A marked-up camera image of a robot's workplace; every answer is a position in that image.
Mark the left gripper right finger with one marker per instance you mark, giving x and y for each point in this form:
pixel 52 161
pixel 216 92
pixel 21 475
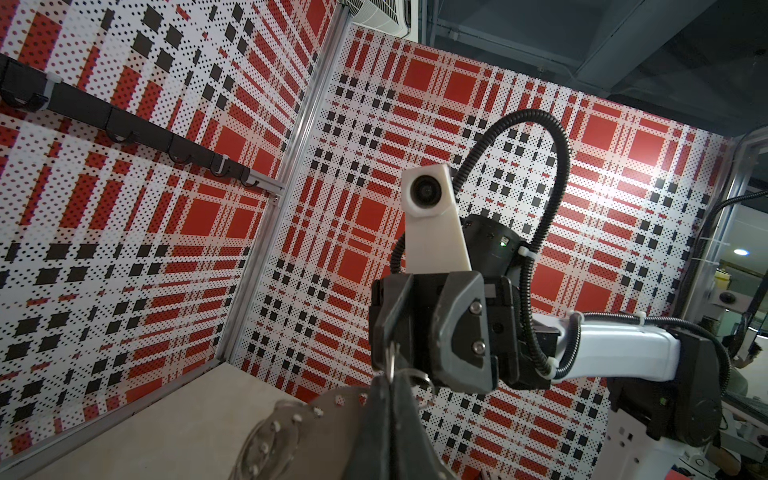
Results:
pixel 411 451

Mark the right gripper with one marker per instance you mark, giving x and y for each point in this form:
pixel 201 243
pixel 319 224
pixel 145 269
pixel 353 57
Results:
pixel 464 330

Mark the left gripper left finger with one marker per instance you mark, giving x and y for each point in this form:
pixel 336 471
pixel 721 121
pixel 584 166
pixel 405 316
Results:
pixel 370 457

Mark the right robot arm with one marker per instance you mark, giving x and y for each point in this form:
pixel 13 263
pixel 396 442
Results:
pixel 666 376

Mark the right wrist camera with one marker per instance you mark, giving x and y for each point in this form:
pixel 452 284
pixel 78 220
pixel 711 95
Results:
pixel 434 240

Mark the black wall hook rail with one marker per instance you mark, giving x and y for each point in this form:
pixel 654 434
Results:
pixel 28 89

